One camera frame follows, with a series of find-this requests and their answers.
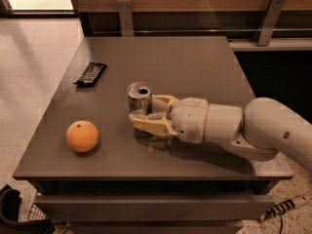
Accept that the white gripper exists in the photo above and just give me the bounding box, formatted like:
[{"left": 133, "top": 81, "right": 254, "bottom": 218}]
[{"left": 129, "top": 95, "right": 209, "bottom": 143}]

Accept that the silver redbull can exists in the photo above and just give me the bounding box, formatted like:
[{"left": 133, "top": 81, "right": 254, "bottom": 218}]
[{"left": 127, "top": 82, "right": 152, "bottom": 115}]

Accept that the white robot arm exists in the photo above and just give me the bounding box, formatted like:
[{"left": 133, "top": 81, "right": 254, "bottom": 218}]
[{"left": 129, "top": 96, "right": 312, "bottom": 172}]

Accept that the black candy bar wrapper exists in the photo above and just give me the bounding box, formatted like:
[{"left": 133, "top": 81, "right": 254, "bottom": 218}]
[{"left": 75, "top": 62, "right": 107, "bottom": 88}]

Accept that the orange fruit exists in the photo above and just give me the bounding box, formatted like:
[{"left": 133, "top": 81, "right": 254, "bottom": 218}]
[{"left": 66, "top": 120, "right": 98, "bottom": 153}]

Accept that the grey drawer cabinet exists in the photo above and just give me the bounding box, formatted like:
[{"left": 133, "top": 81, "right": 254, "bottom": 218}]
[{"left": 15, "top": 37, "right": 292, "bottom": 234}]

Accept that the grey cabinet drawer front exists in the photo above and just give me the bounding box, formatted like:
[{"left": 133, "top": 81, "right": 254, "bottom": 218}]
[{"left": 35, "top": 195, "right": 273, "bottom": 221}]

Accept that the striped power strip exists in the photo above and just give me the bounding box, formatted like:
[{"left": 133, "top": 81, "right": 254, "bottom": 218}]
[{"left": 258, "top": 194, "right": 311, "bottom": 222}]

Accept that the left metal bracket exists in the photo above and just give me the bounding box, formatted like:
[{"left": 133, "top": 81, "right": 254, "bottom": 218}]
[{"left": 117, "top": 0, "right": 135, "bottom": 37}]

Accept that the metal bracket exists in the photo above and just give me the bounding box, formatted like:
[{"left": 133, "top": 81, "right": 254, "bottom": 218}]
[
  {"left": 257, "top": 0, "right": 286, "bottom": 47},
  {"left": 117, "top": 0, "right": 135, "bottom": 37}
]

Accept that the right metal bracket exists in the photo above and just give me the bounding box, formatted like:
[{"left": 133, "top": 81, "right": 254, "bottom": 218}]
[{"left": 257, "top": 0, "right": 286, "bottom": 47}]

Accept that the wire mesh basket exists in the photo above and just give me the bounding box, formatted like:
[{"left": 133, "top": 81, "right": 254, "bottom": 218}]
[{"left": 27, "top": 203, "right": 48, "bottom": 220}]

